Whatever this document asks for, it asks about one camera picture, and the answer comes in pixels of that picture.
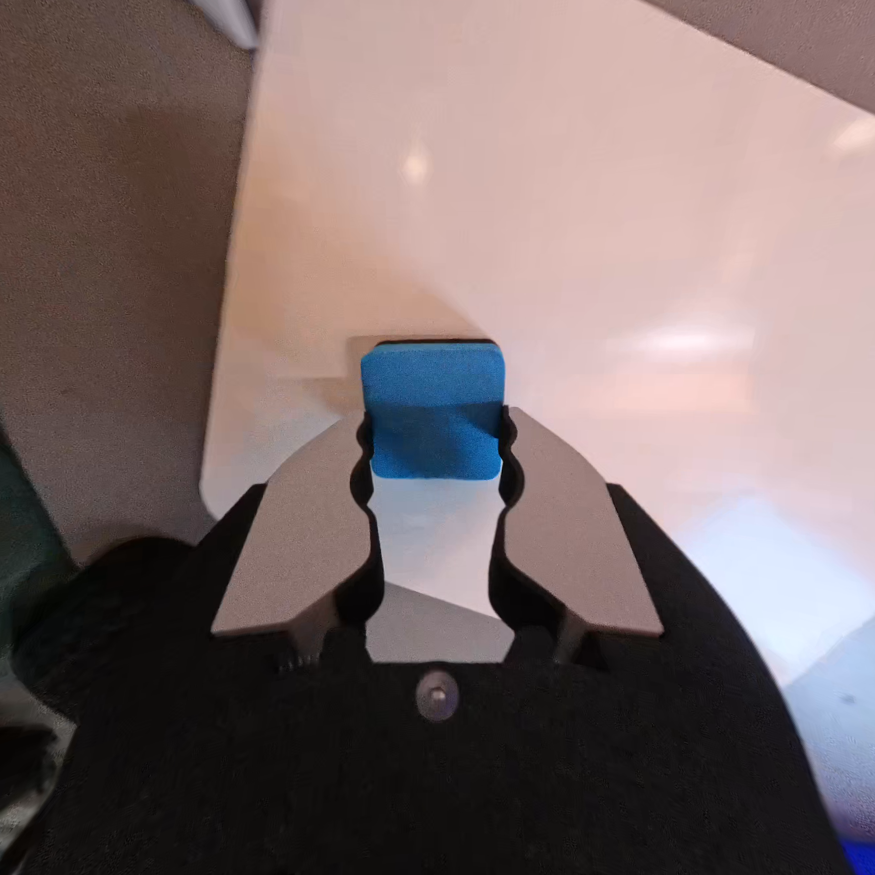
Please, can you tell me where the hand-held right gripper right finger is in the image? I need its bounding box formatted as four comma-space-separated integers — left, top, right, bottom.
489, 407, 667, 664

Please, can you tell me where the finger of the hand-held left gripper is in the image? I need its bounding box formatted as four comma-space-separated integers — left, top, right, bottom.
189, 0, 263, 51

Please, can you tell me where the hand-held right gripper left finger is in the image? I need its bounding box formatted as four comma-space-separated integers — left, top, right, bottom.
210, 415, 384, 664

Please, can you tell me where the blue whiteboard eraser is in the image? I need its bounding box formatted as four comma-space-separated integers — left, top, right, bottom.
359, 340, 508, 484

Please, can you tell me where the white whiteboard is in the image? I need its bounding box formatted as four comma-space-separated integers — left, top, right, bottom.
200, 0, 875, 687

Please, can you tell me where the blue plastic bin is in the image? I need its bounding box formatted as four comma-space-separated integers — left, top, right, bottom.
837, 815, 875, 875

